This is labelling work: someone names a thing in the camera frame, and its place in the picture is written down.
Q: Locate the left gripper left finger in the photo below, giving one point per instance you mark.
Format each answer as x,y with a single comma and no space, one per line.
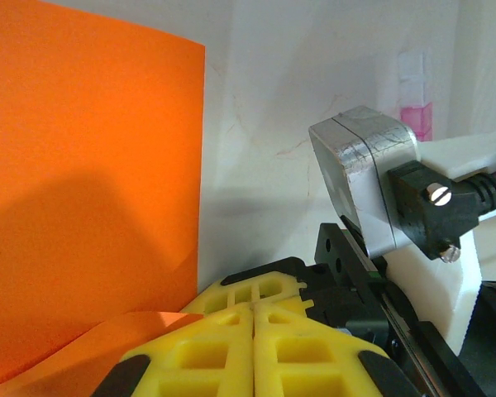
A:
235,372

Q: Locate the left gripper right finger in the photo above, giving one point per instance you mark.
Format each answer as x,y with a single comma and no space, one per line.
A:
273,372

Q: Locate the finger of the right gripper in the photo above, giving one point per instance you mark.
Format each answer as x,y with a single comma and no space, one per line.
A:
219,295

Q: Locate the orange paper sheet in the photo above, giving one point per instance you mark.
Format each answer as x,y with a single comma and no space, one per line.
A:
87,165

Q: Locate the pink clear plastic box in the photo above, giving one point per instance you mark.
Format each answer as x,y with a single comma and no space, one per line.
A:
417,120

